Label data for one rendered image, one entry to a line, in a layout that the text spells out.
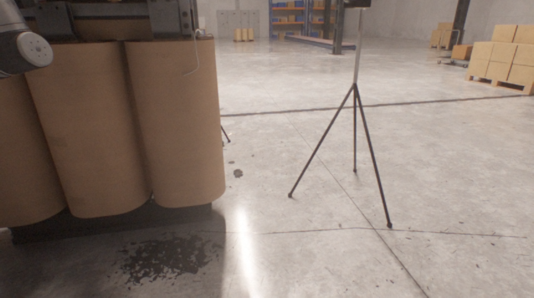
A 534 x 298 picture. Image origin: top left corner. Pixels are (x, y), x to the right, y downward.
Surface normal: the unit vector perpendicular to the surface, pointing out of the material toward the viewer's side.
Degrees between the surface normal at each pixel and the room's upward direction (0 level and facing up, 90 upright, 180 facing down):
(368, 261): 0
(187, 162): 90
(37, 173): 90
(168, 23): 90
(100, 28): 90
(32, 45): 77
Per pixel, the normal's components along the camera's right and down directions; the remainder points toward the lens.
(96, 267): -0.01, -0.93
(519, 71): -0.97, 0.10
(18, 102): 0.94, 0.12
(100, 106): 0.50, 0.31
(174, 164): 0.18, 0.36
